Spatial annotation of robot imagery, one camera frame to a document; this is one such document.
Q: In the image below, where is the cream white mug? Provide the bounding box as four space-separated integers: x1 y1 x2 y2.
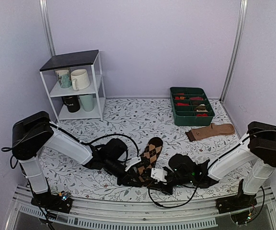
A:
70 69 90 91

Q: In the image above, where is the teal patterned mug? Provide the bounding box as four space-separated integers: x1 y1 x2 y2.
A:
55 68 72 89

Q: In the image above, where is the brown tan argyle sock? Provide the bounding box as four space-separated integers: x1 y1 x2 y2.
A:
133 137 163 185

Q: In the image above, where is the black mug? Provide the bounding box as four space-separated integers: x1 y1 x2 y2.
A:
62 95 81 113

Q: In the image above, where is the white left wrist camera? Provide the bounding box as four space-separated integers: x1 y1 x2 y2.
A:
125 157 141 172

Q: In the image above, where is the green divided organizer tray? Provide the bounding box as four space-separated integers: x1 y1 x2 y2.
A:
170 87 215 127

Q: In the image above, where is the white shelf black top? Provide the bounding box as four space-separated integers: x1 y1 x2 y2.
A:
39 50 106 122

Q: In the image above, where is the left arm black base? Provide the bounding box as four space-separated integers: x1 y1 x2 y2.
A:
29 182 73 214

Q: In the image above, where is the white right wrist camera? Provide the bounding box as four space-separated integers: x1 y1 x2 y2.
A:
150 168 168 183

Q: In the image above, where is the floral patterned table mat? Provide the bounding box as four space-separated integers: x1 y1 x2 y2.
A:
39 99 252 205

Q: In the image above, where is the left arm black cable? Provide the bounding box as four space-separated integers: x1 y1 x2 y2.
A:
87 134 142 161

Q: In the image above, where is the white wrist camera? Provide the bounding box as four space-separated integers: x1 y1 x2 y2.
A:
150 168 168 183
125 157 141 172

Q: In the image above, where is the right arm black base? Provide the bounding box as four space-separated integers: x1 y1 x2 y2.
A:
216 179 257 214

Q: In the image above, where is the brown cream rolled sock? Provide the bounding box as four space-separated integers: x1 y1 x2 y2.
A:
194 104 208 112

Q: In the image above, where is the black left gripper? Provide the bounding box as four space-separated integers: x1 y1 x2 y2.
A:
104 158 142 188

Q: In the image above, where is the red rolled sock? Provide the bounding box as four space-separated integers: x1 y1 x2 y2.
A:
175 103 190 106

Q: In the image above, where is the plain brown sock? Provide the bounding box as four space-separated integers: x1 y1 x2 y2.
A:
185 123 235 142

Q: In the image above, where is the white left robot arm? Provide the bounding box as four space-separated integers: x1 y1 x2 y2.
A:
11 111 141 208

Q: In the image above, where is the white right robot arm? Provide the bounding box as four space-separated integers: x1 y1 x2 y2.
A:
148 121 276 209

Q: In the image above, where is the mint green cup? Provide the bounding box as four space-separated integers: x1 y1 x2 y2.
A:
79 94 94 112

